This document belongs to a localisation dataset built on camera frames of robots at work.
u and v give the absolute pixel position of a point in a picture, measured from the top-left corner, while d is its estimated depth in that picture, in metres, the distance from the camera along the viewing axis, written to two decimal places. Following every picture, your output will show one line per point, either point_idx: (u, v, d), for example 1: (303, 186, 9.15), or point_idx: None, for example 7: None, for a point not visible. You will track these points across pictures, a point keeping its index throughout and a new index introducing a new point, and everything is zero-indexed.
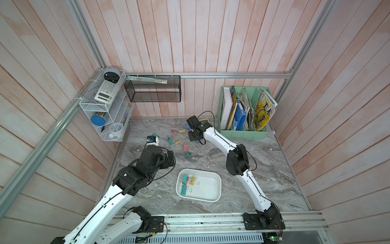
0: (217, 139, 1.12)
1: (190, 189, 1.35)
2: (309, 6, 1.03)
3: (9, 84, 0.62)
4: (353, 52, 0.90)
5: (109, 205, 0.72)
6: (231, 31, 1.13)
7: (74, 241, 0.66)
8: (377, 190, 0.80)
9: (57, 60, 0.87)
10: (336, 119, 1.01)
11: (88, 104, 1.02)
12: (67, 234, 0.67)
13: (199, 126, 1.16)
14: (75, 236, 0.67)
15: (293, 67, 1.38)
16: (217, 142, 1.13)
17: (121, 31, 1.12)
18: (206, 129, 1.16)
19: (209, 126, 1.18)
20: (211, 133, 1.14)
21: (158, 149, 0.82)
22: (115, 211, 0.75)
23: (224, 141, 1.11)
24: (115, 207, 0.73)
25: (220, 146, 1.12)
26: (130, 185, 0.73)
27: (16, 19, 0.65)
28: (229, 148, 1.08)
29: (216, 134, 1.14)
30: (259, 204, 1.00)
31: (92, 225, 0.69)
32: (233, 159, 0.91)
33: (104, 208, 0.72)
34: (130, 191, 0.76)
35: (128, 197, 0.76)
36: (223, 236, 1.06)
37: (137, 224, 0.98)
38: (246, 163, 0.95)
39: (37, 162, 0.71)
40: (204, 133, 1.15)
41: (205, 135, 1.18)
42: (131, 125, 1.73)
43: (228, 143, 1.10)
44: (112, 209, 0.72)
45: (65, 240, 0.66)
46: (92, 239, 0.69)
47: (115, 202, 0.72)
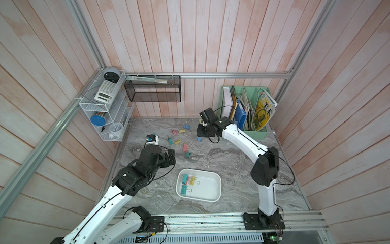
0: (240, 138, 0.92)
1: (190, 189, 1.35)
2: (309, 6, 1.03)
3: (9, 84, 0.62)
4: (353, 52, 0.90)
5: (109, 205, 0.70)
6: (231, 31, 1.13)
7: (74, 242, 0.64)
8: (377, 190, 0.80)
9: (57, 60, 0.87)
10: (336, 119, 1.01)
11: (88, 104, 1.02)
12: (67, 235, 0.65)
13: (217, 123, 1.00)
14: (75, 237, 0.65)
15: (293, 67, 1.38)
16: (240, 143, 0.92)
17: (121, 31, 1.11)
18: (227, 126, 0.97)
19: (230, 124, 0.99)
20: (233, 132, 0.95)
21: (158, 148, 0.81)
22: (115, 212, 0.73)
23: (250, 142, 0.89)
24: (115, 208, 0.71)
25: (245, 149, 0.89)
26: (130, 185, 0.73)
27: (16, 19, 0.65)
28: (258, 152, 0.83)
29: (239, 133, 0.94)
30: (267, 211, 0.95)
31: (92, 225, 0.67)
32: (265, 169, 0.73)
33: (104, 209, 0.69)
34: (130, 192, 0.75)
35: (128, 197, 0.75)
36: (223, 236, 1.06)
37: (137, 224, 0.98)
38: (276, 171, 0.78)
39: (37, 162, 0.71)
40: (225, 131, 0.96)
41: (225, 134, 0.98)
42: (131, 125, 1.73)
43: (255, 145, 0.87)
44: (112, 209, 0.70)
45: (65, 241, 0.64)
46: (92, 239, 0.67)
47: (115, 202, 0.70)
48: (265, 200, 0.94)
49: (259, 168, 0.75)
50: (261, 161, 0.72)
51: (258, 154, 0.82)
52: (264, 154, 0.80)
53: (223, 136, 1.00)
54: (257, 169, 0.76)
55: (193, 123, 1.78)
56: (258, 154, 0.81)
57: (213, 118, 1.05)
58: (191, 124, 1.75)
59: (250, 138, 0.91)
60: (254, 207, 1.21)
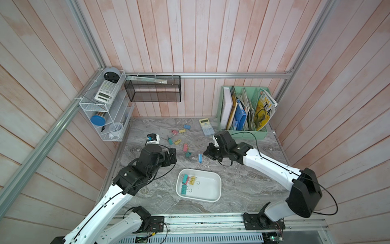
0: (265, 163, 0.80)
1: (190, 189, 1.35)
2: (309, 6, 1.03)
3: (9, 84, 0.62)
4: (353, 52, 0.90)
5: (109, 205, 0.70)
6: (231, 31, 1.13)
7: (74, 241, 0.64)
8: (377, 190, 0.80)
9: (57, 60, 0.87)
10: (336, 119, 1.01)
11: (88, 104, 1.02)
12: (68, 234, 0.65)
13: (234, 149, 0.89)
14: (75, 236, 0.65)
15: (293, 67, 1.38)
16: (266, 169, 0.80)
17: (121, 31, 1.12)
18: (247, 152, 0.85)
19: (250, 148, 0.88)
20: (256, 157, 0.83)
21: (158, 148, 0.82)
22: (116, 212, 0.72)
23: (279, 166, 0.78)
24: (115, 207, 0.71)
25: (274, 175, 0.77)
26: (131, 184, 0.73)
27: (16, 19, 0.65)
28: (291, 177, 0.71)
29: (262, 157, 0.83)
30: (274, 218, 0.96)
31: (92, 225, 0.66)
32: (304, 196, 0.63)
33: (104, 208, 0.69)
34: (130, 191, 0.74)
35: (128, 197, 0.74)
36: (223, 237, 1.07)
37: (137, 223, 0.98)
38: (318, 197, 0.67)
39: (37, 162, 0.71)
40: (247, 158, 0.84)
41: (247, 161, 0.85)
42: (131, 125, 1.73)
43: (285, 170, 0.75)
44: (112, 209, 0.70)
45: (65, 240, 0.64)
46: (92, 239, 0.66)
47: (115, 202, 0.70)
48: (281, 214, 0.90)
49: (297, 195, 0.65)
50: (298, 188, 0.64)
51: (291, 179, 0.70)
52: (298, 178, 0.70)
53: (245, 163, 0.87)
54: (294, 197, 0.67)
55: (193, 122, 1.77)
56: (292, 179, 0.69)
57: (230, 143, 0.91)
58: (191, 124, 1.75)
59: (277, 163, 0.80)
60: (254, 207, 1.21)
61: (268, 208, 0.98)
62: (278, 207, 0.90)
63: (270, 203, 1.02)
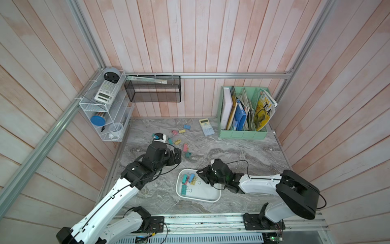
0: (255, 182, 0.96)
1: (190, 189, 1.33)
2: (309, 6, 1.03)
3: (9, 84, 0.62)
4: (353, 52, 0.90)
5: (118, 196, 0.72)
6: (231, 32, 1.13)
7: (83, 230, 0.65)
8: (377, 190, 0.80)
9: (57, 60, 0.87)
10: (336, 119, 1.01)
11: (88, 104, 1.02)
12: (75, 223, 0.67)
13: (233, 182, 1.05)
14: (84, 225, 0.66)
15: (293, 67, 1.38)
16: (259, 187, 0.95)
17: (121, 31, 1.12)
18: (240, 180, 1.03)
19: (242, 175, 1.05)
20: (247, 181, 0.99)
21: (164, 145, 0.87)
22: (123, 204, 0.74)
23: (265, 179, 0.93)
24: (123, 200, 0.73)
25: (270, 190, 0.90)
26: (139, 177, 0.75)
27: (16, 19, 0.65)
28: (274, 183, 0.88)
29: (251, 177, 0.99)
30: (275, 220, 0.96)
31: (100, 216, 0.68)
32: (292, 196, 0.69)
33: (112, 200, 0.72)
34: (137, 185, 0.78)
35: (135, 190, 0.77)
36: (223, 237, 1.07)
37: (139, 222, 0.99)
38: (310, 192, 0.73)
39: (37, 162, 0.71)
40: (241, 185, 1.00)
41: (245, 188, 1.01)
42: (131, 125, 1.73)
43: (270, 180, 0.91)
44: (120, 201, 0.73)
45: (73, 230, 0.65)
46: (99, 230, 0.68)
47: (123, 194, 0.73)
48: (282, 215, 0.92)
49: (287, 198, 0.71)
50: (281, 190, 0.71)
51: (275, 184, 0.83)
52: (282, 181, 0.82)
53: (245, 191, 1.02)
54: (289, 202, 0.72)
55: (193, 123, 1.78)
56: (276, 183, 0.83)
57: (228, 176, 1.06)
58: (191, 124, 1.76)
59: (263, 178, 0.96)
60: (254, 207, 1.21)
61: (268, 210, 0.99)
62: (278, 209, 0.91)
63: (270, 205, 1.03)
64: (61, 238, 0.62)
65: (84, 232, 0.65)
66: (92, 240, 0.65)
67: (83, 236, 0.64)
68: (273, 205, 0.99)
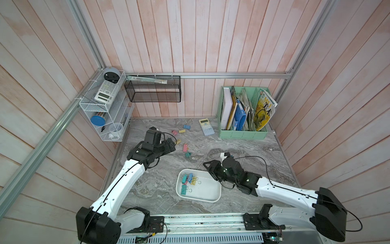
0: (280, 192, 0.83)
1: (190, 189, 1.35)
2: (309, 6, 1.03)
3: (9, 84, 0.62)
4: (353, 52, 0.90)
5: (131, 173, 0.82)
6: (231, 32, 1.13)
7: (104, 204, 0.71)
8: (377, 190, 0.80)
9: (57, 60, 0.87)
10: (336, 119, 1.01)
11: (88, 104, 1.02)
12: (95, 202, 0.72)
13: (245, 183, 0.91)
14: (104, 200, 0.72)
15: (293, 67, 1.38)
16: (283, 197, 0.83)
17: (121, 31, 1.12)
18: (258, 184, 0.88)
19: (259, 178, 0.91)
20: (267, 187, 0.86)
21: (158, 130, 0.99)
22: (134, 180, 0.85)
23: (294, 192, 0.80)
24: (134, 176, 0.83)
25: (295, 204, 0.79)
26: (143, 157, 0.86)
27: (16, 19, 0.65)
28: (307, 200, 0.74)
29: (274, 186, 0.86)
30: (279, 223, 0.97)
31: (118, 191, 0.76)
32: (331, 220, 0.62)
33: (125, 176, 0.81)
34: (144, 164, 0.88)
35: (142, 169, 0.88)
36: (224, 237, 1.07)
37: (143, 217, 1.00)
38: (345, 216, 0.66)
39: (37, 162, 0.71)
40: (259, 190, 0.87)
41: (260, 193, 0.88)
42: (131, 125, 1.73)
43: (301, 194, 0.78)
44: (132, 177, 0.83)
45: (94, 206, 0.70)
46: (118, 203, 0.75)
47: (135, 170, 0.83)
48: (289, 222, 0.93)
49: (324, 221, 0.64)
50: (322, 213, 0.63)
51: (311, 204, 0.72)
52: (317, 201, 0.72)
53: (259, 194, 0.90)
54: (322, 224, 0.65)
55: (193, 123, 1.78)
56: (312, 204, 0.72)
57: (240, 175, 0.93)
58: (191, 124, 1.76)
59: (291, 188, 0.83)
60: (254, 207, 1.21)
61: (274, 214, 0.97)
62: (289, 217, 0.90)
63: (274, 208, 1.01)
64: (84, 214, 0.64)
65: (105, 205, 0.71)
66: (114, 211, 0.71)
67: (105, 208, 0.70)
68: (281, 209, 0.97)
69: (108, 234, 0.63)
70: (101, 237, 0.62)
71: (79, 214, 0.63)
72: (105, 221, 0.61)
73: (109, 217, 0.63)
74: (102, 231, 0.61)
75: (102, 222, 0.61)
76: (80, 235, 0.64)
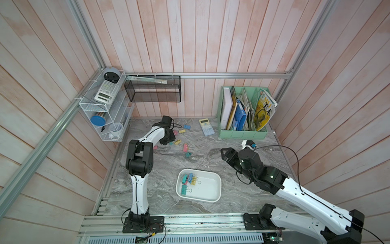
0: (312, 203, 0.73)
1: (190, 189, 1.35)
2: (309, 6, 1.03)
3: (9, 84, 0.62)
4: (353, 52, 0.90)
5: (158, 129, 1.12)
6: (231, 31, 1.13)
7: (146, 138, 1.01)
8: (377, 190, 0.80)
9: (57, 60, 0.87)
10: (336, 120, 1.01)
11: (88, 104, 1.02)
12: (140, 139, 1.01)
13: (265, 178, 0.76)
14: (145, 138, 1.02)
15: (293, 67, 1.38)
16: (311, 208, 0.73)
17: (121, 31, 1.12)
18: (285, 184, 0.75)
19: (285, 179, 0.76)
20: (296, 192, 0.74)
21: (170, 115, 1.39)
22: (159, 136, 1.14)
23: (325, 206, 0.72)
24: (160, 132, 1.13)
25: (321, 217, 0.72)
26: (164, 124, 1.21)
27: (16, 19, 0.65)
28: (341, 221, 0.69)
29: (304, 193, 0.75)
30: (278, 224, 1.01)
31: (152, 135, 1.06)
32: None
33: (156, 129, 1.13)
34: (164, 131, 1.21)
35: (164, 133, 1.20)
36: (224, 237, 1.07)
37: (145, 211, 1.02)
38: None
39: (37, 162, 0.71)
40: (286, 192, 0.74)
41: (282, 193, 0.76)
42: (131, 125, 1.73)
43: (334, 212, 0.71)
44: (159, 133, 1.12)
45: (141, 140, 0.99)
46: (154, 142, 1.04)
47: (161, 128, 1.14)
48: (293, 228, 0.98)
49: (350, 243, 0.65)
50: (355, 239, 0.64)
51: (345, 226, 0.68)
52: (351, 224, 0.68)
53: (278, 193, 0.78)
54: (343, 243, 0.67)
55: (193, 122, 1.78)
56: (346, 226, 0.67)
57: (259, 169, 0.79)
58: (191, 124, 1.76)
59: (321, 201, 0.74)
60: (254, 207, 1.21)
61: (277, 217, 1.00)
62: (295, 223, 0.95)
63: (278, 210, 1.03)
64: (134, 143, 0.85)
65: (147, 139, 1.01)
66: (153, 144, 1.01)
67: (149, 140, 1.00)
68: (287, 214, 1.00)
69: (150, 158, 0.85)
70: (146, 158, 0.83)
71: (131, 142, 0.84)
72: (150, 145, 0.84)
73: (152, 144, 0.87)
74: (148, 153, 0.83)
75: (148, 145, 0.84)
76: (129, 159, 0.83)
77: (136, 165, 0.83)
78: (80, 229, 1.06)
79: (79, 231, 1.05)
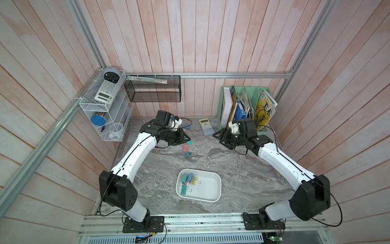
0: (281, 159, 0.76)
1: (190, 189, 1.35)
2: (309, 6, 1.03)
3: (9, 84, 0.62)
4: (353, 52, 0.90)
5: (144, 144, 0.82)
6: (231, 31, 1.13)
7: (122, 169, 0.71)
8: (377, 190, 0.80)
9: (57, 60, 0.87)
10: (336, 120, 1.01)
11: (88, 104, 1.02)
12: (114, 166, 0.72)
13: (253, 139, 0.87)
14: (122, 165, 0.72)
15: (293, 67, 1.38)
16: (280, 164, 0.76)
17: (121, 31, 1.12)
18: (265, 144, 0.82)
19: (270, 142, 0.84)
20: (272, 151, 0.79)
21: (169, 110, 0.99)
22: (147, 150, 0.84)
23: (292, 165, 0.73)
24: (149, 145, 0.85)
25: (287, 175, 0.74)
26: (156, 130, 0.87)
27: (16, 19, 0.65)
28: (301, 177, 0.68)
29: (279, 153, 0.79)
30: (273, 218, 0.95)
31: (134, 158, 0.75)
32: (309, 201, 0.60)
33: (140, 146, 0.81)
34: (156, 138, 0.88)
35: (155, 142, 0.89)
36: (222, 237, 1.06)
37: (143, 216, 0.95)
38: (325, 206, 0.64)
39: (37, 162, 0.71)
40: (262, 150, 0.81)
41: (261, 153, 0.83)
42: (131, 125, 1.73)
43: (299, 170, 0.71)
44: (146, 147, 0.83)
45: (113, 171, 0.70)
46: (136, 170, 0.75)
47: (149, 141, 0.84)
48: (282, 214, 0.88)
49: (302, 198, 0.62)
50: (306, 191, 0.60)
51: (301, 180, 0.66)
52: (310, 181, 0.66)
53: (259, 155, 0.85)
54: (299, 200, 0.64)
55: (193, 123, 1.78)
56: (301, 180, 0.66)
57: (251, 131, 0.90)
58: (191, 124, 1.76)
59: (293, 161, 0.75)
60: (254, 207, 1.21)
61: (270, 206, 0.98)
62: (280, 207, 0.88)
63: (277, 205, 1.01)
64: (105, 177, 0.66)
65: (124, 170, 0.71)
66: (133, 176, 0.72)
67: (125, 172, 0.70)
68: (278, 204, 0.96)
69: (129, 194, 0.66)
70: (121, 197, 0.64)
71: (101, 177, 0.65)
72: (126, 182, 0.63)
73: (128, 180, 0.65)
74: (123, 191, 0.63)
75: (123, 183, 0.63)
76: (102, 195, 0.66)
77: (113, 202, 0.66)
78: (80, 229, 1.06)
79: (78, 231, 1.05)
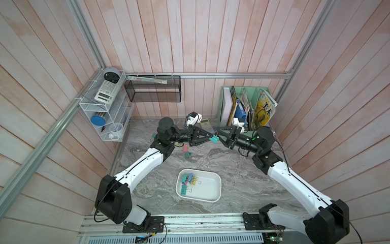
0: (294, 182, 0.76)
1: (190, 189, 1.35)
2: (309, 6, 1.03)
3: (9, 84, 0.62)
4: (353, 52, 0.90)
5: (151, 158, 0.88)
6: (232, 31, 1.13)
7: (125, 176, 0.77)
8: (377, 190, 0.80)
9: (57, 60, 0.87)
10: (336, 120, 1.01)
11: (88, 104, 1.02)
12: (118, 174, 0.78)
13: (263, 157, 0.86)
14: (126, 174, 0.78)
15: (293, 67, 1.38)
16: (292, 187, 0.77)
17: (121, 31, 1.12)
18: (275, 163, 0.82)
19: (279, 160, 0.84)
20: (284, 172, 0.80)
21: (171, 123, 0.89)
22: (153, 165, 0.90)
23: (307, 189, 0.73)
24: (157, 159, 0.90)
25: (300, 197, 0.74)
26: (164, 148, 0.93)
27: (17, 19, 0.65)
28: (318, 204, 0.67)
29: (291, 174, 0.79)
30: (274, 222, 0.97)
31: (137, 170, 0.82)
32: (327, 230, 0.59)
33: (147, 160, 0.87)
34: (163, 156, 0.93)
35: (161, 160, 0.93)
36: (223, 236, 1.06)
37: (143, 219, 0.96)
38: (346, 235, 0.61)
39: (37, 162, 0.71)
40: (273, 170, 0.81)
41: (271, 173, 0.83)
42: (131, 125, 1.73)
43: (314, 194, 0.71)
44: (152, 162, 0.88)
45: (117, 176, 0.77)
46: (136, 180, 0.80)
47: (156, 157, 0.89)
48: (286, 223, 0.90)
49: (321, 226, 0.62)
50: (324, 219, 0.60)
51: (318, 206, 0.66)
52: (328, 208, 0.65)
53: (269, 174, 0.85)
54: (319, 230, 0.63)
55: None
56: (319, 206, 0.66)
57: (264, 150, 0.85)
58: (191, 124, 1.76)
59: (306, 185, 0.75)
60: (254, 207, 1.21)
61: (274, 210, 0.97)
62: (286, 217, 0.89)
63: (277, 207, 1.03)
64: (106, 181, 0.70)
65: (126, 178, 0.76)
66: (132, 185, 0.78)
67: (127, 180, 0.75)
68: (283, 210, 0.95)
69: (123, 206, 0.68)
70: (116, 206, 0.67)
71: (103, 181, 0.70)
72: (125, 191, 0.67)
73: (127, 187, 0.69)
74: (120, 200, 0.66)
75: (122, 191, 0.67)
76: (98, 200, 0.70)
77: (105, 210, 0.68)
78: (80, 229, 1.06)
79: (79, 231, 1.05)
